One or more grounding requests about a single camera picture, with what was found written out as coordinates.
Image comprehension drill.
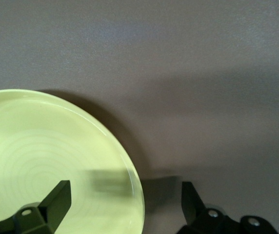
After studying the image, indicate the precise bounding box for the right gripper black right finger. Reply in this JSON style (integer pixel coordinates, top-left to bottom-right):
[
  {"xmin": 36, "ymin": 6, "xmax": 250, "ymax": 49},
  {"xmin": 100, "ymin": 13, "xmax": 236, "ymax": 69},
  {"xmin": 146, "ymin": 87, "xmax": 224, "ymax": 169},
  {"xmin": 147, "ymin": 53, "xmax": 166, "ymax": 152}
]
[{"xmin": 176, "ymin": 181, "xmax": 279, "ymax": 234}]

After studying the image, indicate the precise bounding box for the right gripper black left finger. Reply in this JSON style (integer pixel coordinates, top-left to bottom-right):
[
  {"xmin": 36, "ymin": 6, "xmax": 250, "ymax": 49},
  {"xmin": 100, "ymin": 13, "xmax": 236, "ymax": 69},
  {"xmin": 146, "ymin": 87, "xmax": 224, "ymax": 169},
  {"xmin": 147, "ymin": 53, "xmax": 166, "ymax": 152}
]
[{"xmin": 0, "ymin": 179, "xmax": 71, "ymax": 234}]

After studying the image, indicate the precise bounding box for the yellow round plate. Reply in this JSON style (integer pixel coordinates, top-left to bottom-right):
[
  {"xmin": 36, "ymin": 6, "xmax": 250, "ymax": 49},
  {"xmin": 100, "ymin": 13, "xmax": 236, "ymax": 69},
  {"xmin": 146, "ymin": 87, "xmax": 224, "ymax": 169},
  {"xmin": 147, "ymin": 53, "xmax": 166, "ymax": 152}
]
[{"xmin": 0, "ymin": 89, "xmax": 145, "ymax": 234}]

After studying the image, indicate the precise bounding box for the brown table cover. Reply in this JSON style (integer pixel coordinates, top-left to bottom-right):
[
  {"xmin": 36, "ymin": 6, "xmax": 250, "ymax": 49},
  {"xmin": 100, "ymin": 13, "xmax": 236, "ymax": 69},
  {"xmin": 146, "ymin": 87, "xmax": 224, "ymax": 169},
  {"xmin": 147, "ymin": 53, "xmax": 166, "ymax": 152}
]
[{"xmin": 0, "ymin": 0, "xmax": 279, "ymax": 234}]

